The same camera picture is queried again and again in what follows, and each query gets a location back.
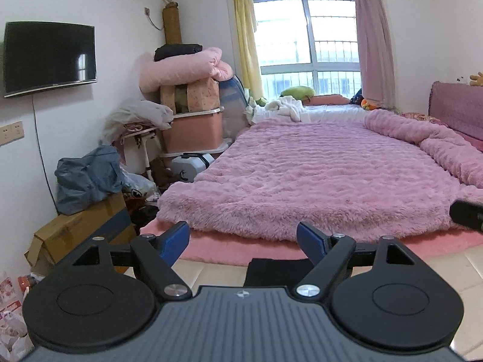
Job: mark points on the pink folded quilt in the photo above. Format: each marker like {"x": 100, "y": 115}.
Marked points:
{"x": 181, "y": 69}

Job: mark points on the black folded cloth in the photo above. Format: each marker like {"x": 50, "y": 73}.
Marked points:
{"x": 177, "y": 51}

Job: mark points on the white hard case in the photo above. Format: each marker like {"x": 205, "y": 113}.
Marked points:
{"x": 188, "y": 166}

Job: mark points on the rolled brown mat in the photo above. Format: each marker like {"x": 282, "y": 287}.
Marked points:
{"x": 171, "y": 24}

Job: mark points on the yellow curtain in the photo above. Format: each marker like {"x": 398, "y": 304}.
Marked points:
{"x": 247, "y": 41}

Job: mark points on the printed fabric storage bag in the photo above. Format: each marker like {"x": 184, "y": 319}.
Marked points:
{"x": 188, "y": 96}

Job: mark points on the window with metal bars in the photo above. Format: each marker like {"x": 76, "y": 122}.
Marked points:
{"x": 305, "y": 41}

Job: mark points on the pink pillow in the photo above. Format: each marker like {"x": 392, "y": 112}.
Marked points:
{"x": 326, "y": 100}

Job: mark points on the black pants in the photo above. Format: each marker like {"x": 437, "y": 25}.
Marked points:
{"x": 275, "y": 273}

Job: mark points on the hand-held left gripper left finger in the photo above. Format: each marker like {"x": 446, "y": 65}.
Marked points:
{"x": 175, "y": 239}

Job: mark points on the purple covered headboard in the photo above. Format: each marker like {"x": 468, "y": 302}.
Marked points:
{"x": 458, "y": 109}

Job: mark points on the cardboard box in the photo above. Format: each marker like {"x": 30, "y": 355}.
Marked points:
{"x": 79, "y": 226}

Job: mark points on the pink plastic storage box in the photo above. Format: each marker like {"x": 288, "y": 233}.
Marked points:
{"x": 194, "y": 130}

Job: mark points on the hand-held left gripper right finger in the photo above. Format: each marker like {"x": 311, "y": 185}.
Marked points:
{"x": 307, "y": 239}

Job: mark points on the orange plush toy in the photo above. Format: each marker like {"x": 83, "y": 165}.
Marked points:
{"x": 368, "y": 103}

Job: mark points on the black wall television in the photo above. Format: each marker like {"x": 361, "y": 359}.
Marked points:
{"x": 49, "y": 58}

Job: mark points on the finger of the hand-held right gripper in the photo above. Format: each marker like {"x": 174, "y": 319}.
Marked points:
{"x": 468, "y": 217}

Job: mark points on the pink curtain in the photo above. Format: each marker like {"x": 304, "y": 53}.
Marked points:
{"x": 371, "y": 45}

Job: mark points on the blue-grey plastic bag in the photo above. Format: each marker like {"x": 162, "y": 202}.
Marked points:
{"x": 88, "y": 175}

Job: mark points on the white crumpled garment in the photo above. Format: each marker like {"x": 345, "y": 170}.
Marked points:
{"x": 288, "y": 107}

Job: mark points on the white wall socket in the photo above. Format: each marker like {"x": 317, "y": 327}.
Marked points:
{"x": 11, "y": 132}

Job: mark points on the blue mesh storage bag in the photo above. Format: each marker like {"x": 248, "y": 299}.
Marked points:
{"x": 236, "y": 109}

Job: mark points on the red printed plastic bags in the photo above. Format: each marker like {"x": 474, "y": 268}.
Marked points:
{"x": 13, "y": 309}

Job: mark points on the pink bed sheet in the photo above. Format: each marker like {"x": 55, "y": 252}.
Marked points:
{"x": 226, "y": 247}

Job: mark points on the yellow plush toy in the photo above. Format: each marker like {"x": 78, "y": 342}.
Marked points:
{"x": 477, "y": 79}

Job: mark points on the white cloth bundle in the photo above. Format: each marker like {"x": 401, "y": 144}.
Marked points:
{"x": 139, "y": 115}

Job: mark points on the small white table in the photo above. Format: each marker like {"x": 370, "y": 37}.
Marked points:
{"x": 141, "y": 147}

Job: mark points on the pink fluffy blanket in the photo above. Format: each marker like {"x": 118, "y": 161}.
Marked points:
{"x": 320, "y": 173}

